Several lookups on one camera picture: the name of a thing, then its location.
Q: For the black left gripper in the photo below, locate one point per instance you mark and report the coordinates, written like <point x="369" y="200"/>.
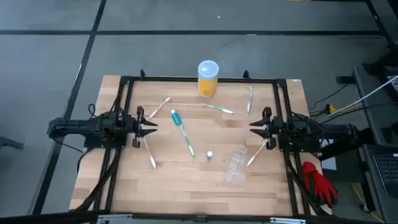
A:
<point x="136" y="126"/>

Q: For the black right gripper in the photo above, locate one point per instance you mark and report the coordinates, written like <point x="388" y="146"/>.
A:
<point x="273" y="130"/>

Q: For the orange white toothbrush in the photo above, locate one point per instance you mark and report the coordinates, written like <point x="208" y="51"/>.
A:
<point x="150" y="154"/>
<point x="255" y="154"/>
<point x="159" y="108"/>

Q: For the green white toothbrush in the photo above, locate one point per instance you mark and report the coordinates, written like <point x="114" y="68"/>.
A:
<point x="219" y="108"/>
<point x="249" y="101"/>
<point x="187" y="141"/>

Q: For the small blue mouthwash bottle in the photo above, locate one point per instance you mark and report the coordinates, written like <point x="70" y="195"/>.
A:
<point x="209" y="154"/>

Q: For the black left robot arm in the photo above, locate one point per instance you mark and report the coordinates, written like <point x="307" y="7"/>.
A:
<point x="77" y="127"/>

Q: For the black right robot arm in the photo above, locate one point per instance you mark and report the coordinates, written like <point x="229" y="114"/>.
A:
<point x="335" y="130"/>

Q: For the clear plastic organizer tray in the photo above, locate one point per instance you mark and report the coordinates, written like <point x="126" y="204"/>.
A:
<point x="234" y="169"/>

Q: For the yellow label wipes canister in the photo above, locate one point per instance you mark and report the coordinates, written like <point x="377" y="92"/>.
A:
<point x="207" y="84"/>

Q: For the yellow power plug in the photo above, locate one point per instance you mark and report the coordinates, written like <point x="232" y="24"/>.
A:
<point x="332" y="109"/>

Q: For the red black work gloves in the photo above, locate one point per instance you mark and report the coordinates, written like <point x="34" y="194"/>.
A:
<point x="320" y="186"/>

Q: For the black side desk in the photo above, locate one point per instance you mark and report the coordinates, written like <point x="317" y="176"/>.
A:
<point x="373" y="102"/>

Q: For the black laptop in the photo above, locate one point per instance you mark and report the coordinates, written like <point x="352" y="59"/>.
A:
<point x="387" y="168"/>

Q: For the black stand foot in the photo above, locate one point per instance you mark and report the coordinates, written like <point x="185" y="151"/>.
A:
<point x="9" y="143"/>

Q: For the black aluminium table frame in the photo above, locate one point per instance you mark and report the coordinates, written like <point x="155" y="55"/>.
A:
<point x="171" y="79"/>

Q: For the silver metal bracket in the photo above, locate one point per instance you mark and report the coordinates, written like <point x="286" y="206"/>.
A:
<point x="287" y="221"/>
<point x="113" y="218"/>

